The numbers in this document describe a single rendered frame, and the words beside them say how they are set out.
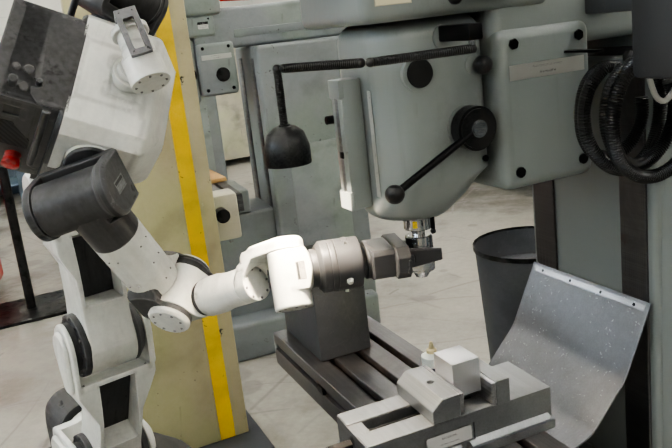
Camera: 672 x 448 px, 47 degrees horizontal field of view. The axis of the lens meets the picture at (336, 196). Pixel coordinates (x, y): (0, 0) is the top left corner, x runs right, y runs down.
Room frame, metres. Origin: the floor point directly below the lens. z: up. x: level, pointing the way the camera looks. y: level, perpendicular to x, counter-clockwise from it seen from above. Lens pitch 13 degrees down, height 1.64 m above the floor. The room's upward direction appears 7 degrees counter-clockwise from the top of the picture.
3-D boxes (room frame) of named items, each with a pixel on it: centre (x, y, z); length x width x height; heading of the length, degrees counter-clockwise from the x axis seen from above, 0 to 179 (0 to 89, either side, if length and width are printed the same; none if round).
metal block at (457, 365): (1.19, -0.17, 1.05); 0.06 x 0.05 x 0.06; 22
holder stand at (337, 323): (1.65, 0.06, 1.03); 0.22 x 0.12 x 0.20; 22
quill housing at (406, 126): (1.27, -0.14, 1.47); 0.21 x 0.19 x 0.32; 23
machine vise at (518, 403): (1.17, -0.14, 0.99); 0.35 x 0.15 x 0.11; 112
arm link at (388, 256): (1.25, -0.04, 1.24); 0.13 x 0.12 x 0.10; 10
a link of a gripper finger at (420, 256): (1.24, -0.14, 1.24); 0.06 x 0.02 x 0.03; 100
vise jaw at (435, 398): (1.16, -0.12, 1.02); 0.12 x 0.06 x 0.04; 22
